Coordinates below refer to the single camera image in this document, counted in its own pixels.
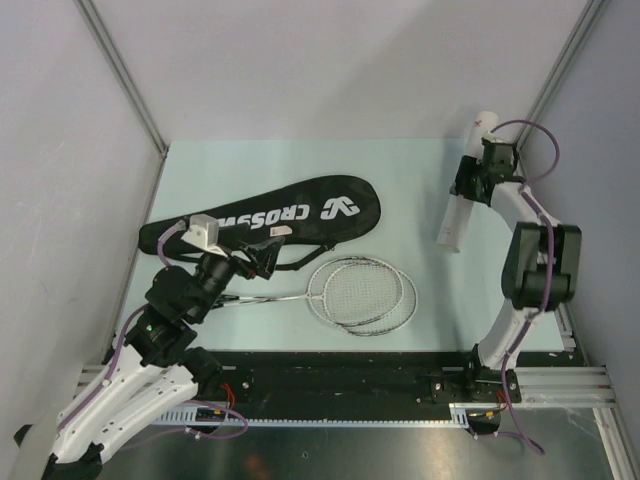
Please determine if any white shuttlecock tube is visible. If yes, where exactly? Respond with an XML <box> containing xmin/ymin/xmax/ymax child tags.
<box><xmin>436</xmin><ymin>111</ymin><xmax>499</xmax><ymax>253</ymax></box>

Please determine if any black Crossway racket bag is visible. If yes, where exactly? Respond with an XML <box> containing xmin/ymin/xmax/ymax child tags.
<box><xmin>138</xmin><ymin>173</ymin><xmax>382</xmax><ymax>271</ymax></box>

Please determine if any black white badminton racket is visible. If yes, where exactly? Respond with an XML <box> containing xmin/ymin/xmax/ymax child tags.
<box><xmin>213</xmin><ymin>256</ymin><xmax>419</xmax><ymax>338</ymax></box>

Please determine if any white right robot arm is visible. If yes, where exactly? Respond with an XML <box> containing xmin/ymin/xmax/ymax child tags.
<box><xmin>451</xmin><ymin>134</ymin><xmax>582</xmax><ymax>401</ymax></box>

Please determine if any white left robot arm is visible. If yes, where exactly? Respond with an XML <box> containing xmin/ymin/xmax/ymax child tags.
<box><xmin>10</xmin><ymin>237</ymin><xmax>284</xmax><ymax>479</ymax></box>

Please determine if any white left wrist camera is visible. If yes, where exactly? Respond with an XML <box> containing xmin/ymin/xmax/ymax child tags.
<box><xmin>181</xmin><ymin>214</ymin><xmax>225</xmax><ymax>256</ymax></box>

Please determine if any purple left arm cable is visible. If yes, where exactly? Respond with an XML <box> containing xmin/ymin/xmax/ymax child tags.
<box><xmin>54</xmin><ymin>222</ymin><xmax>251</xmax><ymax>446</ymax></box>

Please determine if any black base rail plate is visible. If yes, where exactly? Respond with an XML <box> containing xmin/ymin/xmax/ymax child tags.
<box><xmin>164</xmin><ymin>349</ymin><xmax>586</xmax><ymax>421</ymax></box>

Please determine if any right aluminium frame post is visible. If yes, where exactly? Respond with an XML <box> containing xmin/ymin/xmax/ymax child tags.
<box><xmin>515</xmin><ymin>1</ymin><xmax>609</xmax><ymax>123</ymax></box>

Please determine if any aluminium frame post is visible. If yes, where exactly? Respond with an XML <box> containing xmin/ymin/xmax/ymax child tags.
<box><xmin>74</xmin><ymin>0</ymin><xmax>168</xmax><ymax>159</ymax></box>
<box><xmin>515</xmin><ymin>1</ymin><xmax>609</xmax><ymax>123</ymax></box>

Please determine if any aluminium frame rail right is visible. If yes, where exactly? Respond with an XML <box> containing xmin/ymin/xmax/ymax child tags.
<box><xmin>509</xmin><ymin>142</ymin><xmax>640</xmax><ymax>480</ymax></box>

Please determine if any left aluminium frame post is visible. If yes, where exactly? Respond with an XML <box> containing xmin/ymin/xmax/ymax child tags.
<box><xmin>74</xmin><ymin>0</ymin><xmax>168</xmax><ymax>159</ymax></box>

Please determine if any white slotted cable duct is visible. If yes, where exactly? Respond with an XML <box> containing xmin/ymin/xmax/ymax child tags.
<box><xmin>151</xmin><ymin>400</ymin><xmax>469</xmax><ymax>429</ymax></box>

